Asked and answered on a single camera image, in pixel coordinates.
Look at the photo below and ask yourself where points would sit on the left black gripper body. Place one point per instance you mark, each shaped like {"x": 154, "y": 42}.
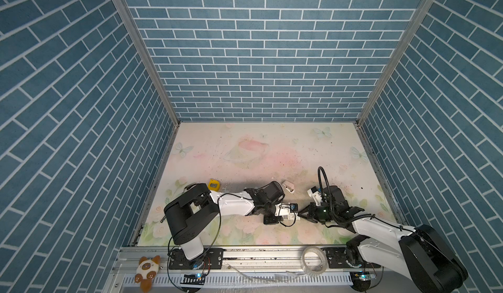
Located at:
{"x": 269, "y": 212}

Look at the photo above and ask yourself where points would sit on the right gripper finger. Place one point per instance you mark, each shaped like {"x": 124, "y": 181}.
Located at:
{"x": 309, "y": 210}
{"x": 308, "y": 218}

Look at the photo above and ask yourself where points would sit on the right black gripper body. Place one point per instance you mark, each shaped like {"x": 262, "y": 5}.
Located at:
{"x": 324, "y": 212}

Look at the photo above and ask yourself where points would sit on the pink stapler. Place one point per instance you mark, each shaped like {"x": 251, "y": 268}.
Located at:
{"x": 290, "y": 187}

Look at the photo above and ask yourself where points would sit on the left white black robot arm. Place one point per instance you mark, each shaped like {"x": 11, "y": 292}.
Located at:
{"x": 190, "y": 213}

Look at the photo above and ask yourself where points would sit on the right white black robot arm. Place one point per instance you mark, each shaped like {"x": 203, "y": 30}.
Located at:
{"x": 418, "y": 253}

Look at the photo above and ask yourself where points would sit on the clear tape roll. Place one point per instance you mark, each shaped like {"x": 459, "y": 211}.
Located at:
{"x": 314, "y": 261}

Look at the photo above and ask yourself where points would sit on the yellow tape measure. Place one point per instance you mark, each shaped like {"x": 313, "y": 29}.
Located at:
{"x": 214, "y": 185}

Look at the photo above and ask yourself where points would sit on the plush panda toy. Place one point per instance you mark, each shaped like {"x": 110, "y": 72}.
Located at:
{"x": 146, "y": 272}

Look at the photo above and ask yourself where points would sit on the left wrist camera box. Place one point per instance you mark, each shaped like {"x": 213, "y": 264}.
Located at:
{"x": 287, "y": 211}

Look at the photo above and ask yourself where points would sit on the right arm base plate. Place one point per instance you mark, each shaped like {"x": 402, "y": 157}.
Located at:
{"x": 341, "y": 257}

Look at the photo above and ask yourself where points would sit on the aluminium front rail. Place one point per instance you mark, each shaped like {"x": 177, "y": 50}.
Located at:
{"x": 263, "y": 258}

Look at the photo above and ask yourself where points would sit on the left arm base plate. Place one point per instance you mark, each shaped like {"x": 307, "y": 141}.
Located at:
{"x": 211, "y": 260}

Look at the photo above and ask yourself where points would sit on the white slotted cable duct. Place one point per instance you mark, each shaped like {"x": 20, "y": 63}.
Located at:
{"x": 249, "y": 280}

